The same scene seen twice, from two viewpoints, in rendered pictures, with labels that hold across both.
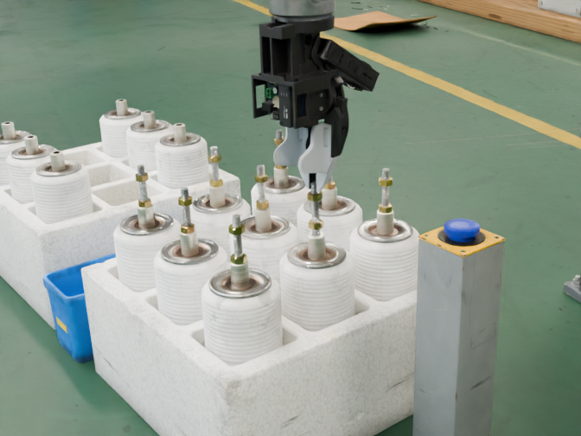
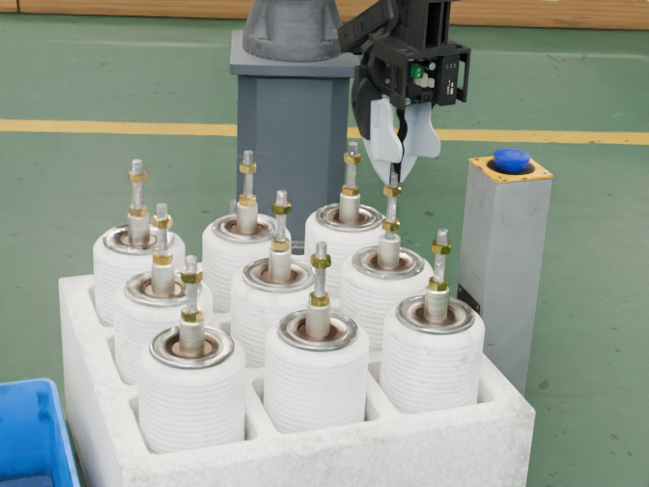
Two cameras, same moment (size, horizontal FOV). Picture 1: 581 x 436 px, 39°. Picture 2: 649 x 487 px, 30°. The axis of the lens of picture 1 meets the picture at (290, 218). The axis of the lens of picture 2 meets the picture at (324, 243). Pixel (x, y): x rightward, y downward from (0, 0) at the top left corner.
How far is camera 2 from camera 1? 1.29 m
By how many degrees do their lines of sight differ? 67
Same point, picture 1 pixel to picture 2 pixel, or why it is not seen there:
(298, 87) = (466, 52)
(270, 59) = (419, 30)
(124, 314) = (283, 468)
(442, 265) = (526, 197)
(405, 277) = not seen: hidden behind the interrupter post
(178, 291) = (359, 379)
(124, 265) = (218, 415)
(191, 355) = (461, 420)
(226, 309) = (478, 339)
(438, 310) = (519, 245)
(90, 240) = not seen: outside the picture
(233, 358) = (472, 398)
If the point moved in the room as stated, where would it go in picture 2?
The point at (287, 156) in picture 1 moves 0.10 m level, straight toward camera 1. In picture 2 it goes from (392, 149) to (495, 164)
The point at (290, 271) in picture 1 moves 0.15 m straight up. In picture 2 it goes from (408, 287) to (419, 146)
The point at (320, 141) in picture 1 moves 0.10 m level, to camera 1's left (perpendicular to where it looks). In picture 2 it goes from (425, 116) to (400, 149)
